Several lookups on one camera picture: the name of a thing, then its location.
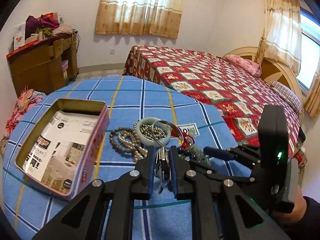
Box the white cardboard box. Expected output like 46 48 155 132
14 22 25 50

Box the plaid purple pillow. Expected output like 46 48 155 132
270 81 302 115

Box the red patchwork bed cover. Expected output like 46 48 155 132
123 46 302 157

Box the pink pillow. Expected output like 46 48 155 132
223 54 262 77

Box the red knot cord charm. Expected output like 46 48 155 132
180 133 195 149

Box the silver metal bangle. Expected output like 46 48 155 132
151 120 183 149

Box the beige right window curtain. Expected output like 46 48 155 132
255 0 302 75

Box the pink metal tin box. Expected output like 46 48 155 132
15 98 110 199

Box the silver wrist watch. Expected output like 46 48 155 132
155 146 172 194

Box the pale jade bangle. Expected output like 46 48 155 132
134 117 171 147

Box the brown wooden cabinet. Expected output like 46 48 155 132
7 34 79 96

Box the white cloth label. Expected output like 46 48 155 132
178 123 200 137

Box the person's right hand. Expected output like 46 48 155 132
272 186 307 224

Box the clothes heap on floor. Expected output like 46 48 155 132
1 86 46 158

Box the beige window curtain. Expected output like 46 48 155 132
95 0 184 39
255 0 302 75

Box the pile of clothes on cabinet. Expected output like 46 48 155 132
25 15 73 38

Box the beige centre window curtain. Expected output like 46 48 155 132
95 0 184 39

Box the blue plaid table cloth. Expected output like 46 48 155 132
2 75 253 240

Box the cream wooden headboard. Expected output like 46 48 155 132
223 47 303 103

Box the pearl bead necklace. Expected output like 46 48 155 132
109 126 149 163

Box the small metallic bead string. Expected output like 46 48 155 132
139 123 167 139

